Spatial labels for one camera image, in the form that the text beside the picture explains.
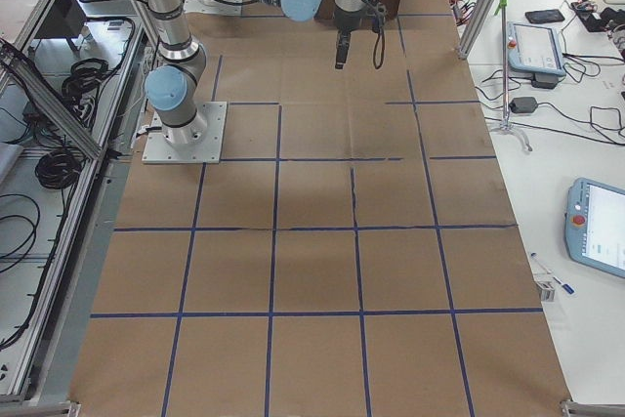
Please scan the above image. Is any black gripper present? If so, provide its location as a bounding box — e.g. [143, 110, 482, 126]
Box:
[333, 9, 363, 69]

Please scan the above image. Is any black power adapter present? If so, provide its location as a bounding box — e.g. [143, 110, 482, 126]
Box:
[509, 97, 538, 114]

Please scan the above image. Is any blue teach pendant tablet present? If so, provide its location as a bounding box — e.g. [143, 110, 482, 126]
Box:
[506, 21, 565, 77]

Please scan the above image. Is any black smartphone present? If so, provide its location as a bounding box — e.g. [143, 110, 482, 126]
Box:
[524, 9, 564, 24]

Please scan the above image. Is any blue white pen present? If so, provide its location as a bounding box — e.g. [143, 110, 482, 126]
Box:
[530, 252, 575, 295]

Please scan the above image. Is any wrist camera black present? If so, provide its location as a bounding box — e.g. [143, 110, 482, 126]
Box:
[368, 0, 387, 35]

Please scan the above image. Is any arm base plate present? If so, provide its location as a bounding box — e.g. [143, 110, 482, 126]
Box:
[142, 102, 228, 164]

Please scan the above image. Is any aluminium frame post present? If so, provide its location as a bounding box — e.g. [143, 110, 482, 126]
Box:
[455, 0, 521, 60]

